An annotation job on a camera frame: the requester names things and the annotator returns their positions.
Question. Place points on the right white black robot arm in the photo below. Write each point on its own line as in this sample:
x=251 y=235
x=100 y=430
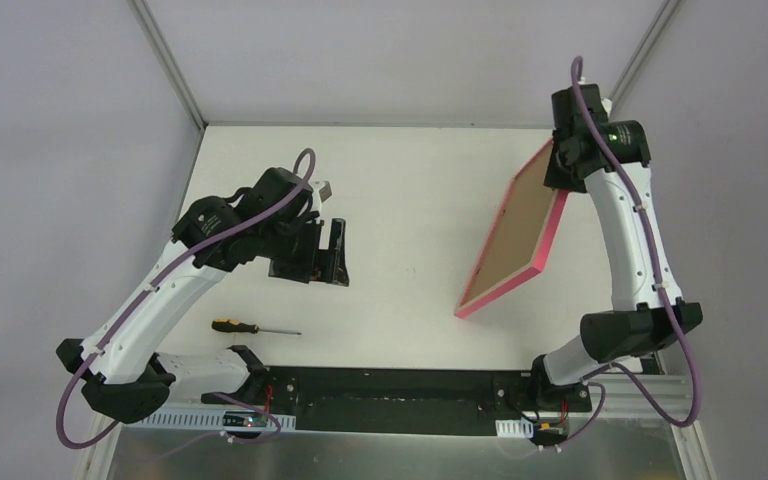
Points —
x=646 y=302

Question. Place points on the left white cable duct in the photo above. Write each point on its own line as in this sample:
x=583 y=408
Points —
x=198 y=419

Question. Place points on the aluminium front rail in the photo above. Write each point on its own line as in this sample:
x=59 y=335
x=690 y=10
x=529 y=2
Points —
x=649 y=397

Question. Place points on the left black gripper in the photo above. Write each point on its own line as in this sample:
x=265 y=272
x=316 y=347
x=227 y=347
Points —
x=314 y=250

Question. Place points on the right white cable duct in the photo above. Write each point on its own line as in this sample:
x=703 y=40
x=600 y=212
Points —
x=516 y=429

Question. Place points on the pink picture frame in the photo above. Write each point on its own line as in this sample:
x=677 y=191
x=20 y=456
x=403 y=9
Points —
x=518 y=244

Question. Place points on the white cable duct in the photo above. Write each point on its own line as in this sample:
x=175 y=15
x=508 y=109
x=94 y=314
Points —
x=198 y=419
x=516 y=429

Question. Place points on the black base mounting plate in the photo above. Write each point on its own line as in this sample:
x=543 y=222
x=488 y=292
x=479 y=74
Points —
x=418 y=418

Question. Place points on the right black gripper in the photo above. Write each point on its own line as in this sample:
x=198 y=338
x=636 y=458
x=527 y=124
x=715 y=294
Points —
x=562 y=170

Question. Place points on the yellow black screwdriver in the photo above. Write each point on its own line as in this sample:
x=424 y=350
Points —
x=225 y=325

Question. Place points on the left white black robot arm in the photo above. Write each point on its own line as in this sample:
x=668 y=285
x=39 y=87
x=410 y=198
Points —
x=124 y=375

